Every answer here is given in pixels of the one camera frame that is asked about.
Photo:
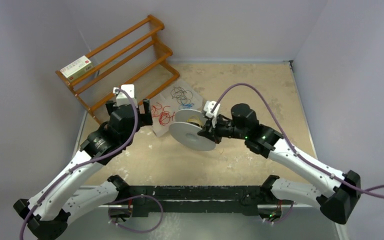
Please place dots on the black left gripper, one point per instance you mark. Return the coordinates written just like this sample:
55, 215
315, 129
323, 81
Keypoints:
143, 119

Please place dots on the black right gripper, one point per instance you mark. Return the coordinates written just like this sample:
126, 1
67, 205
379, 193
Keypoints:
210, 132

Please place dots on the grey cable spool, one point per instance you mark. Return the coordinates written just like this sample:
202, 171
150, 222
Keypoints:
185, 127

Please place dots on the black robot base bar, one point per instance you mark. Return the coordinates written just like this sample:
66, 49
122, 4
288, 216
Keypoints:
248, 200

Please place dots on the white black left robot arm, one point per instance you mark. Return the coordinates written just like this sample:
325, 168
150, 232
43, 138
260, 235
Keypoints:
50, 212

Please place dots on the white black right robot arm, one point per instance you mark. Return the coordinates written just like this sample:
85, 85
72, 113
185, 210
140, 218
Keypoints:
330, 190

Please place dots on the clear plastic tray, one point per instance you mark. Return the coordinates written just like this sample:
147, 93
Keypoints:
164, 106

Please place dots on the orange wooden rack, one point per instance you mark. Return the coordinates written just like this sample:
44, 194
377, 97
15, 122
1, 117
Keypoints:
99, 71

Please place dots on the white cardboard box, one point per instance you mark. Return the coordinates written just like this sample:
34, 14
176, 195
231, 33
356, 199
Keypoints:
77, 68

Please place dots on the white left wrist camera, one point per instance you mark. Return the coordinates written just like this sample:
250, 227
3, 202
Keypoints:
125, 94

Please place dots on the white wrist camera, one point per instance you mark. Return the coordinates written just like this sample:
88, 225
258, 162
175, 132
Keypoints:
125, 94
211, 111

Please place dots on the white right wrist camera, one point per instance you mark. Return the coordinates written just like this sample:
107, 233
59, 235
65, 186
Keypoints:
211, 111

